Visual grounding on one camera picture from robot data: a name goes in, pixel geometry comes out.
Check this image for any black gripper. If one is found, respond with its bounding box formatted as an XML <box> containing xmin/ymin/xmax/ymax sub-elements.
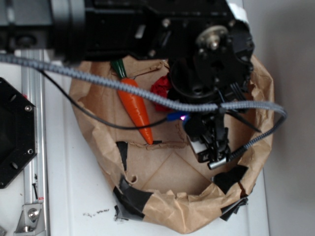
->
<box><xmin>147</xmin><ymin>0</ymin><xmax>255</xmax><ymax>170</ymax></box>

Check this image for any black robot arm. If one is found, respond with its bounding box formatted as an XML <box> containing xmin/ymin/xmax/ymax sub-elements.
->
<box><xmin>0</xmin><ymin>0</ymin><xmax>254</xmax><ymax>169</ymax></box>

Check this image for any crumpled red paper ball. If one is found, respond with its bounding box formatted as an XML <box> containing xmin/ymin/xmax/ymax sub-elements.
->
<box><xmin>150</xmin><ymin>74</ymin><xmax>173</xmax><ymax>112</ymax></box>

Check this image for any orange toy carrot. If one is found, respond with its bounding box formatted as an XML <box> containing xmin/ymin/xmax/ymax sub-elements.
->
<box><xmin>110</xmin><ymin>59</ymin><xmax>154</xmax><ymax>145</ymax></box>

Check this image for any brown paper bag bin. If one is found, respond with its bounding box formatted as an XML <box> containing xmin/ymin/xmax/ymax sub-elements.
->
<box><xmin>69</xmin><ymin>56</ymin><xmax>274</xmax><ymax>234</ymax></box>

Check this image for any thin black wire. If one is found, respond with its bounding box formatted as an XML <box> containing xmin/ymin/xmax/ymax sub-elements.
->
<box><xmin>41</xmin><ymin>70</ymin><xmax>170</xmax><ymax>130</ymax></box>

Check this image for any grey braided cable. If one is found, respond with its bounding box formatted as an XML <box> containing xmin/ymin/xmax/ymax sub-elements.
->
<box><xmin>0</xmin><ymin>54</ymin><xmax>288</xmax><ymax>160</ymax></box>

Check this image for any aluminium extrusion rail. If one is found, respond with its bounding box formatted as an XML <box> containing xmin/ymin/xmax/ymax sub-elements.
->
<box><xmin>20</xmin><ymin>49</ymin><xmax>51</xmax><ymax>236</ymax></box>

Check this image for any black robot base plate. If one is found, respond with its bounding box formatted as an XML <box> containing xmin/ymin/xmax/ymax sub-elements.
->
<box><xmin>0</xmin><ymin>78</ymin><xmax>36</xmax><ymax>189</ymax></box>

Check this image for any metal corner bracket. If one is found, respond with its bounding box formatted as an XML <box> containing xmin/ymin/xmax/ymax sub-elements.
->
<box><xmin>14</xmin><ymin>203</ymin><xmax>46</xmax><ymax>236</ymax></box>

